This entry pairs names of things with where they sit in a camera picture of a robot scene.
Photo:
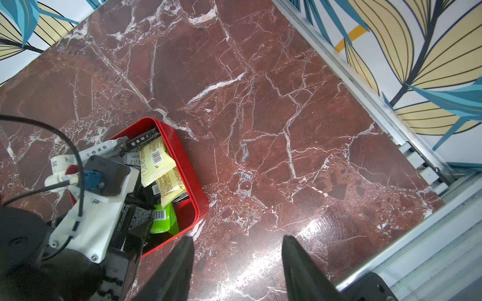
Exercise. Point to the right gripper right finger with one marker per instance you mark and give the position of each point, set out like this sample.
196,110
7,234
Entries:
304,280

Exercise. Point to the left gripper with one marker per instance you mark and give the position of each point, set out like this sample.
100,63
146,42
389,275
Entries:
115,270

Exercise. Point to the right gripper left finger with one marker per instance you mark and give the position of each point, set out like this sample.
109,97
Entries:
172,279

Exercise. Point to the black drycake cookie packet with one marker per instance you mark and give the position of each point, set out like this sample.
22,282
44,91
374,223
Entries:
136,210

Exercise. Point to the black cookie packet barcode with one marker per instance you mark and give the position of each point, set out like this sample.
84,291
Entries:
140,140

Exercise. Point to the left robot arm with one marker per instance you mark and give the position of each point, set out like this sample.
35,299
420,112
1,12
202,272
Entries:
28,273

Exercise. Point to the red storage box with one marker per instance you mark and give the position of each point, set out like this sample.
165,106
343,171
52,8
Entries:
189,212

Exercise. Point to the cream cookie packet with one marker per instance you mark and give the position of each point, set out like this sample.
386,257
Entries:
155,161
170,186

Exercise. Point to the white cookie packet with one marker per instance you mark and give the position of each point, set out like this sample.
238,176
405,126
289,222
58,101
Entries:
107,149

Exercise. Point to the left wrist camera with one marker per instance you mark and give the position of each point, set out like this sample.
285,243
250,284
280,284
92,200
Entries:
91,233

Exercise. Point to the aluminium front rail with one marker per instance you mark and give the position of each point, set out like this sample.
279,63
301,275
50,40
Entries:
441,256

